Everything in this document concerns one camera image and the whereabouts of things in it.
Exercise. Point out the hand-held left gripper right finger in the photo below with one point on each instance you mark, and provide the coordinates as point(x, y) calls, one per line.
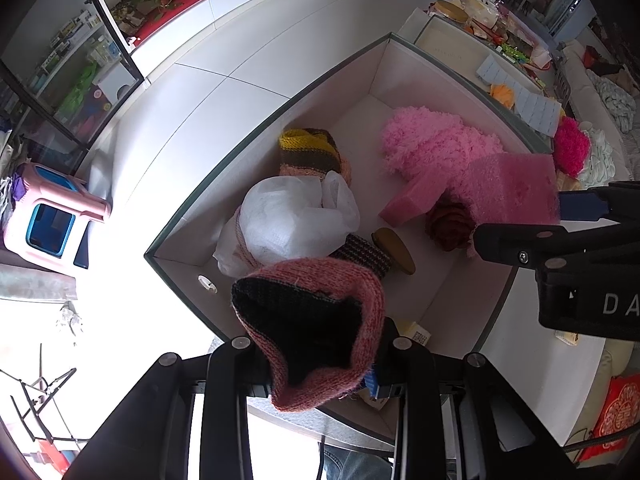
point(374, 382)

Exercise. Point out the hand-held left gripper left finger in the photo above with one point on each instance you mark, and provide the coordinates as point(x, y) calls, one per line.
point(235, 375)

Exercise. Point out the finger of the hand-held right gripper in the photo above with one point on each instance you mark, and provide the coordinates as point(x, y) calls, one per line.
point(520, 242)
point(582, 205)

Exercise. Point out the pink sponge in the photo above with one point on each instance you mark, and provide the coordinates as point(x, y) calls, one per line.
point(412, 202)
point(510, 190)

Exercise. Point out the red yarn flower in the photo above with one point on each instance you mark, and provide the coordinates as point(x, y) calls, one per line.
point(450, 225)

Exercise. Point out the striped pink navy knit hat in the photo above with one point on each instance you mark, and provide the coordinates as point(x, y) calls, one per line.
point(320, 330)

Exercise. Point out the brown oval pad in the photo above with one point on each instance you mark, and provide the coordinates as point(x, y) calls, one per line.
point(395, 250)

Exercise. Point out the purple crochet hat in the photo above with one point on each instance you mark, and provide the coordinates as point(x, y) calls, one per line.
point(365, 255)

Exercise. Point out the light pink fluffy scarf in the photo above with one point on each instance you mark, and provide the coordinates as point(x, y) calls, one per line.
point(435, 140)

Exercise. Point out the grey storage box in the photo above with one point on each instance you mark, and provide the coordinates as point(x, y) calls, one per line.
point(450, 40)
point(360, 125)

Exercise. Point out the pink yellow knit hat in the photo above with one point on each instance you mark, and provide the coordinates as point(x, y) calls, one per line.
point(310, 152)

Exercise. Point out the tan plush toy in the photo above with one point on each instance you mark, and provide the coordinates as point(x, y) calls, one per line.
point(567, 180)

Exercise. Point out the mint green cloth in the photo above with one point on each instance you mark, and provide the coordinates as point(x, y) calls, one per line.
point(597, 157)

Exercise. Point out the magenta fluffy scarf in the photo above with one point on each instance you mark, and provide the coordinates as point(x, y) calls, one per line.
point(571, 146)

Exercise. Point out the grey crumpled blanket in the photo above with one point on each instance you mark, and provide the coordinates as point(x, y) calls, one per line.
point(617, 107)

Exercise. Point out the light blue bubble sheet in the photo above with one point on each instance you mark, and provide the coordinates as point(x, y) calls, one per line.
point(530, 102)

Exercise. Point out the red patterned cushion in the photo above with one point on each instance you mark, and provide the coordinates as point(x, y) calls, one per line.
point(615, 415)

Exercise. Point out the white sofa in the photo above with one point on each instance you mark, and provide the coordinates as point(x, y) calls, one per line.
point(582, 75)

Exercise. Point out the orange fabric flower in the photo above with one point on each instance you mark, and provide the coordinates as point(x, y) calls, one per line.
point(501, 95)

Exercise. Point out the round cluttered table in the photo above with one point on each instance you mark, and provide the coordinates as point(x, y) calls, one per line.
point(520, 30)

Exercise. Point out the black folding rack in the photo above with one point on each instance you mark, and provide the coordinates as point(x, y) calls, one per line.
point(35, 405)

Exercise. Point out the round gold tin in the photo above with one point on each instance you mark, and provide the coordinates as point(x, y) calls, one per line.
point(450, 11)

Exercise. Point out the glass display cabinet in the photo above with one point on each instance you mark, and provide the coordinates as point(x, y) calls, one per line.
point(75, 75)

